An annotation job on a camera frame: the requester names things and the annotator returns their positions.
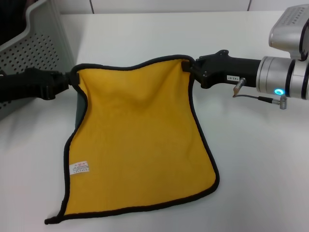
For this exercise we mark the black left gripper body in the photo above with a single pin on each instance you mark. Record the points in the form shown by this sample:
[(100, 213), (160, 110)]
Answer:
[(36, 83)]

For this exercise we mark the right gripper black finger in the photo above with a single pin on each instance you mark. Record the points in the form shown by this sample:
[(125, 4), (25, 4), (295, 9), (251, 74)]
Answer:
[(188, 66)]

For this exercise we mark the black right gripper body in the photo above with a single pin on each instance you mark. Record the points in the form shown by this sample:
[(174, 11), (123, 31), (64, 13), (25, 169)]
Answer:
[(217, 70)]

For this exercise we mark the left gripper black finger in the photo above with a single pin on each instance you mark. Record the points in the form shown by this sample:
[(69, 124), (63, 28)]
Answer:
[(73, 77)]

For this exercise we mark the yellow towel with black trim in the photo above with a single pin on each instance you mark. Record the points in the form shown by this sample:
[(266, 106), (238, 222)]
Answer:
[(140, 135)]

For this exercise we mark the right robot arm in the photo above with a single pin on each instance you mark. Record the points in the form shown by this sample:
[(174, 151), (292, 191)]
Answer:
[(270, 72)]

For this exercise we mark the grey perforated storage box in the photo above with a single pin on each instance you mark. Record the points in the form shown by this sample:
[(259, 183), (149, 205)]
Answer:
[(38, 48)]

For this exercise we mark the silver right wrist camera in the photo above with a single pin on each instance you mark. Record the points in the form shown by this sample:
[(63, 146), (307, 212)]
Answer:
[(287, 29)]

